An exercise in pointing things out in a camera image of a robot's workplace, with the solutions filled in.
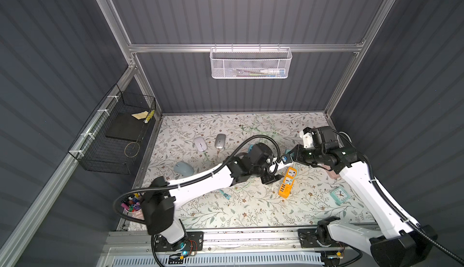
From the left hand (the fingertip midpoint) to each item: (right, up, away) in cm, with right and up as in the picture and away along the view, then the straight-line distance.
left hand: (282, 171), depth 72 cm
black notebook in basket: (-67, +19, +6) cm, 70 cm away
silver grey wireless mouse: (-28, +10, +33) cm, 45 cm away
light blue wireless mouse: (-45, -3, +19) cm, 50 cm away
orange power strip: (+5, -11, +14) cm, 19 cm away
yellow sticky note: (-62, +23, +10) cm, 67 cm away
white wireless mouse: (-39, +9, +31) cm, 51 cm away
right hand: (+5, +6, +4) cm, 9 cm away
